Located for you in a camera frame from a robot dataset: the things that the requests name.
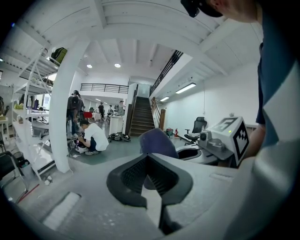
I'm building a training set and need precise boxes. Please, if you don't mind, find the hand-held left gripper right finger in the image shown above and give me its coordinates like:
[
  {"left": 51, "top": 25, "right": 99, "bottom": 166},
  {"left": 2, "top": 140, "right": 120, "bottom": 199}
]
[{"left": 147, "top": 153, "right": 240, "bottom": 240}]

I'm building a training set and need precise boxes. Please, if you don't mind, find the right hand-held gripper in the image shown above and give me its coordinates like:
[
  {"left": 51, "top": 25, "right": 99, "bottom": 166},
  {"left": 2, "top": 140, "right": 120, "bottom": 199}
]
[{"left": 175, "top": 115, "right": 250, "bottom": 168}]

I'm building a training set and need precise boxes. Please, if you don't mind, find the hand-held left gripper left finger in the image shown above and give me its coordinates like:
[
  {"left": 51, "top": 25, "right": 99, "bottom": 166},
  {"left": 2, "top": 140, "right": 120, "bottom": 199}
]
[{"left": 13, "top": 153, "right": 165, "bottom": 240}]

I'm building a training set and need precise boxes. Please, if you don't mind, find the dark blue cloth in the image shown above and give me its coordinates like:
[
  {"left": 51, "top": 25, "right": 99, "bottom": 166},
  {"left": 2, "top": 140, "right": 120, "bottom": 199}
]
[{"left": 139, "top": 127, "right": 180, "bottom": 190}]

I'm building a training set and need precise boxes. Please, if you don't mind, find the person's right forearm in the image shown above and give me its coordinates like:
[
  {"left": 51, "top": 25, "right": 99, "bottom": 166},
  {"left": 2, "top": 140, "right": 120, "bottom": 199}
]
[{"left": 242, "top": 123, "right": 266, "bottom": 160}]

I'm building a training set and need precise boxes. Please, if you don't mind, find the black office chair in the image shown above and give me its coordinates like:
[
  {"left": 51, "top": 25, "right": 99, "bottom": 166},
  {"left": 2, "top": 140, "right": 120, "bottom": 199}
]
[{"left": 183, "top": 116, "right": 208, "bottom": 145}]

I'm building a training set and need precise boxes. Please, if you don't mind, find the long tube light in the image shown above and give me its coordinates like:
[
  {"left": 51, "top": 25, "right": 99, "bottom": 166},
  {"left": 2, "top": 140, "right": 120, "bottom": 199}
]
[{"left": 175, "top": 82, "right": 197, "bottom": 95}]

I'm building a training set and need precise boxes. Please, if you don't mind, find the dark wooden staircase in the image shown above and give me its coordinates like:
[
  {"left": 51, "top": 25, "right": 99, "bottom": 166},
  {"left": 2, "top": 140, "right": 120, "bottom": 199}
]
[{"left": 128, "top": 96, "right": 157, "bottom": 137}]

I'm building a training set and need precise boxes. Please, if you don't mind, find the black wheeled equipment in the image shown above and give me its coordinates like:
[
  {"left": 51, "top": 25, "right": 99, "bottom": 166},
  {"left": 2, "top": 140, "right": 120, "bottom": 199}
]
[{"left": 108, "top": 132, "right": 132, "bottom": 143}]

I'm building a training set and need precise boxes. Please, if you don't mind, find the grey plastic bin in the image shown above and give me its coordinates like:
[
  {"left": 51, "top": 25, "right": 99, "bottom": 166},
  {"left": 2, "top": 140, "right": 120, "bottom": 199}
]
[{"left": 19, "top": 159, "right": 35, "bottom": 181}]

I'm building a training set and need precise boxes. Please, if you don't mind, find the black stair railing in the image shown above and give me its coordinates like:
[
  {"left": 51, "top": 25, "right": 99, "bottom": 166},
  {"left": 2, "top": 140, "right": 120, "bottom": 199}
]
[{"left": 150, "top": 49, "right": 184, "bottom": 95}]

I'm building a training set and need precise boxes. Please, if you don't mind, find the black mesh bin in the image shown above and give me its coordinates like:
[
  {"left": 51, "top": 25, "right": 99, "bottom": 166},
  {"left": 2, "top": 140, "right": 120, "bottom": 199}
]
[{"left": 12, "top": 151, "right": 25, "bottom": 165}]

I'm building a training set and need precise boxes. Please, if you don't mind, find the black chrome-framed chair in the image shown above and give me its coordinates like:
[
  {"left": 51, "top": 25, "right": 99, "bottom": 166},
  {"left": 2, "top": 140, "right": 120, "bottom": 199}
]
[{"left": 0, "top": 150, "right": 29, "bottom": 195}]

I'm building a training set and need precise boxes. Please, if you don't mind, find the white column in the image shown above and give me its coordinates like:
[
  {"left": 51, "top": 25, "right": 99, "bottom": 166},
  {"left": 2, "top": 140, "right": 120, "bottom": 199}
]
[{"left": 48, "top": 39, "right": 91, "bottom": 174}]

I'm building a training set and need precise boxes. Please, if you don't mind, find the white metal shelf rack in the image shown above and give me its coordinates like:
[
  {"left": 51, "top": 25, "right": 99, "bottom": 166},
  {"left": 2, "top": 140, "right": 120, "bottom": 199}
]
[{"left": 11, "top": 46, "right": 60, "bottom": 181}]

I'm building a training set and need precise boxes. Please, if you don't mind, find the black balcony railing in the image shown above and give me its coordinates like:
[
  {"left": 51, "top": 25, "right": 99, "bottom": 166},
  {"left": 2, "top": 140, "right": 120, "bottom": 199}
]
[{"left": 80, "top": 82, "right": 130, "bottom": 95}]

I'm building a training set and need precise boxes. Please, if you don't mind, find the person's dark blue shirt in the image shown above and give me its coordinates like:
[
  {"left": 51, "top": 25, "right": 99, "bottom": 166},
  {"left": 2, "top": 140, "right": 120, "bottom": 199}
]
[{"left": 255, "top": 0, "right": 300, "bottom": 150}]

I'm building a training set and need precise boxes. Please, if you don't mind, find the person's head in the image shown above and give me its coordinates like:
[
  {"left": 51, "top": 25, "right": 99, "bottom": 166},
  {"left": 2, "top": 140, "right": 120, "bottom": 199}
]
[{"left": 207, "top": 0, "right": 263, "bottom": 24}]

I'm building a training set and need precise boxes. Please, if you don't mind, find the green backpack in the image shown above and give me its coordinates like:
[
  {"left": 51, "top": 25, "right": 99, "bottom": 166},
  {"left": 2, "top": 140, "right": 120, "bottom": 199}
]
[{"left": 50, "top": 47, "right": 68, "bottom": 64}]

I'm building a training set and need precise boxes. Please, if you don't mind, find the brown wooden stair post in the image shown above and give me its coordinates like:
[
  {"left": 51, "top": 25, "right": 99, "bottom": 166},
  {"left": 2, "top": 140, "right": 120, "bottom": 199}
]
[{"left": 150, "top": 97, "right": 166, "bottom": 132}]

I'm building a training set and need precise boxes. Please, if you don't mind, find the white pedestal cabinet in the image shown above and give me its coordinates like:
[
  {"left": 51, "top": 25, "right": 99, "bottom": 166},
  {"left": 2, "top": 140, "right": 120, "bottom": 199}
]
[{"left": 109, "top": 115, "right": 124, "bottom": 137}]

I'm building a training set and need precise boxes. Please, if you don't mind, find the black head-mounted camera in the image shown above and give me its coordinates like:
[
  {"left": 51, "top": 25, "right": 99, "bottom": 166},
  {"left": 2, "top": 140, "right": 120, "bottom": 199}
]
[{"left": 180, "top": 0, "right": 224, "bottom": 19}]

